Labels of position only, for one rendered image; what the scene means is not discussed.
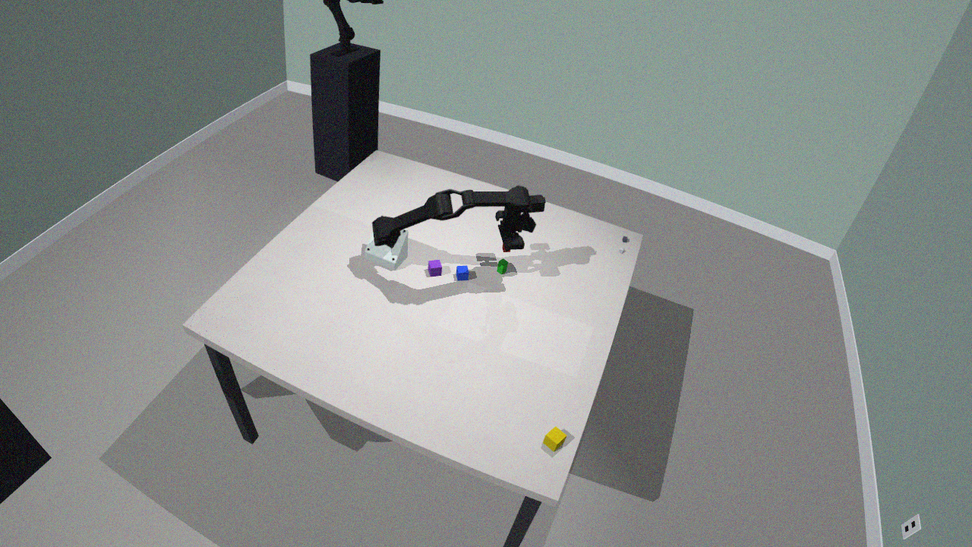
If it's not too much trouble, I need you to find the yellow cube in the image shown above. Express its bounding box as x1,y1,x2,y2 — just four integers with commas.
543,426,567,452

